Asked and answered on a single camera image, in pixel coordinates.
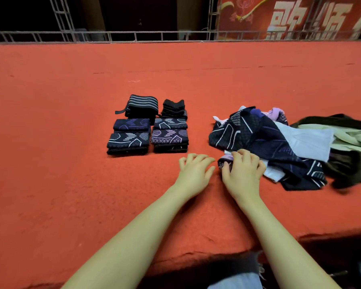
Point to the person's right hand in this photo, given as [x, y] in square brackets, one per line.
[243, 177]

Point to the person's left forearm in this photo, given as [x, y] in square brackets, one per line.
[123, 249]

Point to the person's left hand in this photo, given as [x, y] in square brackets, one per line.
[195, 176]

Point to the person's right forearm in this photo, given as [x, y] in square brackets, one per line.
[292, 249]

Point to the heap of dark patterned socks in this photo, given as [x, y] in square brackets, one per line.
[258, 138]

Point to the single black white-patterned sock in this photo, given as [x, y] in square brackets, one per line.
[128, 139]
[170, 148]
[127, 151]

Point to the grey metal truss tower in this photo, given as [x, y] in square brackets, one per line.
[62, 18]
[213, 18]

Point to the single black grey-striped sock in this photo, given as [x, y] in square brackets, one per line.
[171, 123]

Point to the person's pale blue clothing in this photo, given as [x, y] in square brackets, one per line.
[234, 281]

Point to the red banner with white print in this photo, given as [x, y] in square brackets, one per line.
[252, 15]

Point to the single black purple-lined sock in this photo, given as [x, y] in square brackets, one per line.
[169, 136]
[224, 156]

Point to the single navy blue-lined sock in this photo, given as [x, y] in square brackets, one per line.
[131, 124]

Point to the dark brown door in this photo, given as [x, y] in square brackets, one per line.
[138, 12]

